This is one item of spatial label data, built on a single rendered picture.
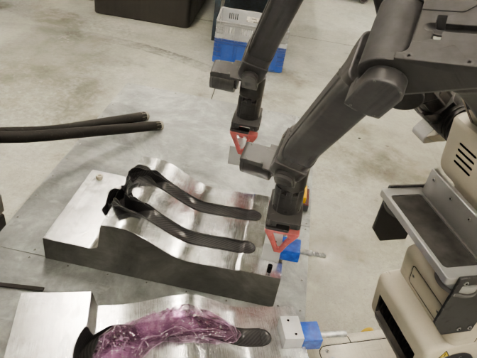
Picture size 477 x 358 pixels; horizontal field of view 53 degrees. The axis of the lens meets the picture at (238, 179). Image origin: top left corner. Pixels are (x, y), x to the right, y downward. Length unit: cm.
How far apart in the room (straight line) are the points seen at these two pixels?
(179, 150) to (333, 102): 93
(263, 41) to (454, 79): 58
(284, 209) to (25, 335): 49
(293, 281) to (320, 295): 110
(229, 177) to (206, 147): 16
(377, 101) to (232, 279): 61
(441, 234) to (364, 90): 55
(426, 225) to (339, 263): 142
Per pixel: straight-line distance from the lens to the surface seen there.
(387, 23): 48
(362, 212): 274
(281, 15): 92
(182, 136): 152
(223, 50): 410
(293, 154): 74
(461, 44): 45
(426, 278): 113
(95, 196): 117
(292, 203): 90
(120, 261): 104
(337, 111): 58
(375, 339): 177
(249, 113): 114
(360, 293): 228
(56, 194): 129
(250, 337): 93
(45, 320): 87
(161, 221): 103
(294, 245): 100
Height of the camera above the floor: 159
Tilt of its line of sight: 36 degrees down
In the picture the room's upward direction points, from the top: 10 degrees clockwise
